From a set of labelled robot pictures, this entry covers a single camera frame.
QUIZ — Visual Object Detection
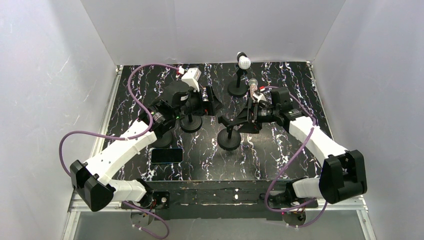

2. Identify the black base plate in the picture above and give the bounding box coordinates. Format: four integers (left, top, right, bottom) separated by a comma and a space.
120, 178, 327, 221

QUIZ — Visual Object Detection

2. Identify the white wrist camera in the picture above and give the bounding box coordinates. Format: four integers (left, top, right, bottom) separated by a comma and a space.
181, 67, 201, 92
250, 87, 267, 105

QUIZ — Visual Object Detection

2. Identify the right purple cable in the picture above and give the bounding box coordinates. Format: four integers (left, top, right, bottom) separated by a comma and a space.
261, 86, 329, 229

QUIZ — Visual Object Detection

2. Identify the black phone blue edge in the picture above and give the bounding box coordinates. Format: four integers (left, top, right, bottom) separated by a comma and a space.
150, 148, 184, 164

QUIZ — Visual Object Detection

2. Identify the black phone stand front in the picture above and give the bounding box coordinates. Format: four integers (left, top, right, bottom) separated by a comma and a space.
151, 131, 174, 149

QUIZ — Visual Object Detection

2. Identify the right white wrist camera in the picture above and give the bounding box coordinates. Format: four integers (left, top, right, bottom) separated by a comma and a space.
250, 87, 267, 105

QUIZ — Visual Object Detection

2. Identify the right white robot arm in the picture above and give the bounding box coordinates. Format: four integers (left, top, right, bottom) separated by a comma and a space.
217, 86, 368, 205

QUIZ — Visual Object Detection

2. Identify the black phone stand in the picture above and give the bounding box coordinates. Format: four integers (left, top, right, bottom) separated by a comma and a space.
151, 131, 174, 149
179, 114, 203, 133

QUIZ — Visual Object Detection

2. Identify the glitter microphone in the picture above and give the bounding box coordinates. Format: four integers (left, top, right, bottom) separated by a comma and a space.
248, 78, 260, 97

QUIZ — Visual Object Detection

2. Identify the black microphone stand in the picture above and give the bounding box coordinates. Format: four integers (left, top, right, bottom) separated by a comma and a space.
227, 68, 249, 98

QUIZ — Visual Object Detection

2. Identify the aluminium frame rail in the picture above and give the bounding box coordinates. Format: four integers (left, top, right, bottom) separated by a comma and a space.
62, 65, 369, 240

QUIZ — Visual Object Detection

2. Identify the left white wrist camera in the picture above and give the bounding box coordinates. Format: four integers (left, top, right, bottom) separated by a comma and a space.
181, 67, 201, 92

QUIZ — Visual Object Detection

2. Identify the white microphone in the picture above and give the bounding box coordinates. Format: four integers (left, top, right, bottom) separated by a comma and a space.
236, 52, 252, 70

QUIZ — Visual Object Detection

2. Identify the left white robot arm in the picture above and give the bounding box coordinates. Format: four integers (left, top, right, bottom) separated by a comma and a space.
69, 80, 222, 212

